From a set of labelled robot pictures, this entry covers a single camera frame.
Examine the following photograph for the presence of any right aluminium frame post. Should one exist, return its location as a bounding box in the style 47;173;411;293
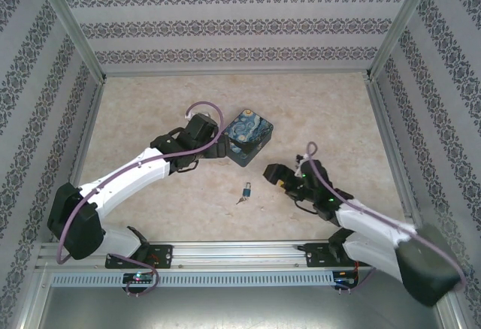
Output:
366;0;439;81

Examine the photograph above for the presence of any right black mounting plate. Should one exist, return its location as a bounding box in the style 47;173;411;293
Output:
303;242;376;269

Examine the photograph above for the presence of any controller circuit board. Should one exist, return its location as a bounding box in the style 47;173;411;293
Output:
333;276;360;288
123;272;154;284

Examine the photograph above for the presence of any grey sheet metal panel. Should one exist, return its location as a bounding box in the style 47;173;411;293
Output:
35;285;452;329

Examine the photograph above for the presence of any left controller circuit board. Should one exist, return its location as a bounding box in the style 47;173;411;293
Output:
123;272;154;284

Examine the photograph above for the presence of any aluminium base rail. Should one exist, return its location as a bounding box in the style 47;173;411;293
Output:
35;241;443;272

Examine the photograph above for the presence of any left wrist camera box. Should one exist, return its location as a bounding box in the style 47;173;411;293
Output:
183;109;211;122

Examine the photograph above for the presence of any black mounting plate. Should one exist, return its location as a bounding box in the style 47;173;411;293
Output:
303;242;376;269
104;243;174;270

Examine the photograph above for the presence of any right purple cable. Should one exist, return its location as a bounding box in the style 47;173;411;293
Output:
298;140;469;294

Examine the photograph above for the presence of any aluminium frame post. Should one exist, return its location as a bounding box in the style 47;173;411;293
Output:
366;0;439;81
37;0;107;82

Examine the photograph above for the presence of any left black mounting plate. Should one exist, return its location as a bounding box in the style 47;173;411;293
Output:
104;243;174;270

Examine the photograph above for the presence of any left aluminium frame post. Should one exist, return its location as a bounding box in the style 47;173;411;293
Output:
37;0;107;82

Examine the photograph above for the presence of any starry night tin box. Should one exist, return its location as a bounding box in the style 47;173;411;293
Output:
225;109;275;168

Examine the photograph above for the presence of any right controller circuit board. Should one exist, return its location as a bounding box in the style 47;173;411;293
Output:
333;276;360;288

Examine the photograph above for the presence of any grey slotted cable duct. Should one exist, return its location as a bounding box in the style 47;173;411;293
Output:
50;270;337;288

